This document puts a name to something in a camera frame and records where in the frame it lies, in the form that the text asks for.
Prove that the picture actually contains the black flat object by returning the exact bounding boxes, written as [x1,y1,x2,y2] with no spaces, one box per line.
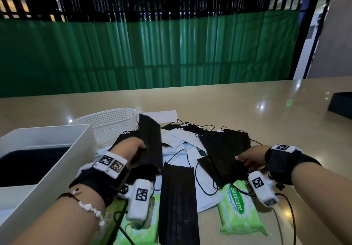
[328,91,352,120]

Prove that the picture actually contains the white perforated plastic basket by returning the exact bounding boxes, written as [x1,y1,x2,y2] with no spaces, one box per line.
[70,108,137,149]

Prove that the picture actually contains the white bead bracelet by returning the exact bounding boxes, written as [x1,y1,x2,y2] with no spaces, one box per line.
[57,188,106,227]

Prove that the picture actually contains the white open box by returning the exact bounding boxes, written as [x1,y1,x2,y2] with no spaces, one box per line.
[0,124,97,245]

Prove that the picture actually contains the person's left forearm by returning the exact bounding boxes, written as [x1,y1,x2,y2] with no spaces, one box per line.
[10,182,106,245]

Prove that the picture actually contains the green pleated curtain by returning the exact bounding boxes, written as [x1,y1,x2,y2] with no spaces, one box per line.
[0,9,301,99]

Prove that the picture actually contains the person's left hand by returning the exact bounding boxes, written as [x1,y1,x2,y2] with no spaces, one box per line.
[109,137,146,171]

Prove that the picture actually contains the person's right hand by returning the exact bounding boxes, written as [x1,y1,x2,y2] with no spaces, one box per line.
[235,145,271,173]

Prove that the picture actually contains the black pleated face mask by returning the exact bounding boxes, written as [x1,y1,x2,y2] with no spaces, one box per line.
[137,114,163,169]
[197,129,252,188]
[162,121,218,138]
[158,162,201,245]

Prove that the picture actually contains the dark door frame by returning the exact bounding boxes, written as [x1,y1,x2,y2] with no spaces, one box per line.
[289,0,337,80]

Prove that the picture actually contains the white wrist camera with marker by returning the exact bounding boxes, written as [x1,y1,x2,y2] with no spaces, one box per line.
[248,170,279,207]
[126,178,155,223]

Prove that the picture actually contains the black camera cable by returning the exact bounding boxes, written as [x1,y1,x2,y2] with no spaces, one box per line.
[106,201,136,245]
[271,192,297,245]

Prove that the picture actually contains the white face mask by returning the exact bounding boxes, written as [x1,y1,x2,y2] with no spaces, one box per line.
[161,128,205,157]
[194,163,224,214]

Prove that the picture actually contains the light blue face mask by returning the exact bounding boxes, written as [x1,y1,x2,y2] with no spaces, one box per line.
[162,149,205,171]

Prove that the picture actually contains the green wet wipes packet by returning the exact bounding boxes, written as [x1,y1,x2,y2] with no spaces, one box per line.
[218,180,268,236]
[110,192,162,245]

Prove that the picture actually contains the person's right forearm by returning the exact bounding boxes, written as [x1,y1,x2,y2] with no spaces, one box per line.
[291,162,352,245]

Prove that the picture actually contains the black wrist strap with markers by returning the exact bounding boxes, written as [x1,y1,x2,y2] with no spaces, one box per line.
[69,151,132,207]
[265,144,322,185]

